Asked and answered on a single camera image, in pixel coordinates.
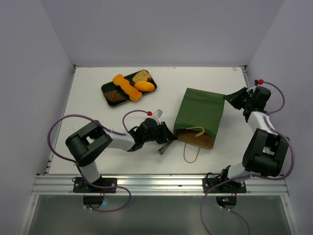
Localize brown sliced fake bread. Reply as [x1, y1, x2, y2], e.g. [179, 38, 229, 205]
[132, 70, 152, 84]

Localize dark brown fake croissant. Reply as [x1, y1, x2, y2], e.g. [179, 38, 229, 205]
[104, 91, 125, 102]

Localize aluminium rail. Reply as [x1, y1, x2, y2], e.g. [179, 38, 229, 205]
[31, 174, 289, 196]

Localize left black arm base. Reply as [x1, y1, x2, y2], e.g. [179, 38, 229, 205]
[72, 177, 117, 193]

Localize green brown paper bag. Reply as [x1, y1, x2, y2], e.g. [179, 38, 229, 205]
[173, 88, 224, 164]

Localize metal tongs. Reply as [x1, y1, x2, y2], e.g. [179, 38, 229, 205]
[158, 141, 172, 155]

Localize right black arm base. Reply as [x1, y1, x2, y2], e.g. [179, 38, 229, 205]
[202, 166, 247, 193]

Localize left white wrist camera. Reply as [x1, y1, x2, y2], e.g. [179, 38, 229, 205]
[151, 109, 163, 124]

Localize long orange fake bread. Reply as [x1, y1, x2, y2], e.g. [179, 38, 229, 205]
[112, 74, 142, 102]

